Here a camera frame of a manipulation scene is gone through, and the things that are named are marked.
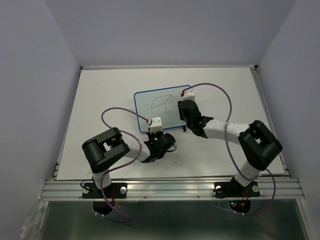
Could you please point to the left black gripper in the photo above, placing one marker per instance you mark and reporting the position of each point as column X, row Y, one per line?
column 149, row 134

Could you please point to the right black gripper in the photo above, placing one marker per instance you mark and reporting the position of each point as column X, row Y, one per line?
column 181, row 115

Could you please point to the blue framed whiteboard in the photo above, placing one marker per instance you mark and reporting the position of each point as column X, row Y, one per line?
column 163, row 103

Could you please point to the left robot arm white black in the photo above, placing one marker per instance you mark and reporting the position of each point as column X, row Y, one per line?
column 107, row 148

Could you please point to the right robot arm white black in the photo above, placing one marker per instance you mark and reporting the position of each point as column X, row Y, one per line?
column 259, row 145

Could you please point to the small black clip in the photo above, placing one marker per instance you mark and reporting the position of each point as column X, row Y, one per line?
column 184, row 128

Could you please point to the clear plastic sheet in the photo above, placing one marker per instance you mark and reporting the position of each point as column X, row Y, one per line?
column 33, row 222

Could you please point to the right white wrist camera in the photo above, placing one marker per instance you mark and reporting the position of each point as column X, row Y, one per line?
column 187, row 95

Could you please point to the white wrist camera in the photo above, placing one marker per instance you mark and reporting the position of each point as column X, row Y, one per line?
column 155, row 125
column 187, row 95

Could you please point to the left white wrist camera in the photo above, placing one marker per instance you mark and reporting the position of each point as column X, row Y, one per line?
column 155, row 125

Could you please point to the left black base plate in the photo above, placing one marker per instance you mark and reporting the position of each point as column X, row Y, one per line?
column 117, row 190

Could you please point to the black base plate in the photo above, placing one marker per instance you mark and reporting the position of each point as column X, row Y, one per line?
column 235, row 190
column 117, row 190

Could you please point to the aluminium back rail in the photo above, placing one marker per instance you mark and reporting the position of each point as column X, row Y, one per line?
column 129, row 67

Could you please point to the aluminium rail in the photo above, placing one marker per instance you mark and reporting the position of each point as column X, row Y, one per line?
column 188, row 189
column 129, row 67
column 256, row 80

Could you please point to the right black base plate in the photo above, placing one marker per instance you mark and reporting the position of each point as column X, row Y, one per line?
column 235, row 190

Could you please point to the aluminium right side rail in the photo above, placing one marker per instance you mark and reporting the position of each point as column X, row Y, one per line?
column 256, row 80

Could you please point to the aluminium front rail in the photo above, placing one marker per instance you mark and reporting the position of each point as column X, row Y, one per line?
column 188, row 189

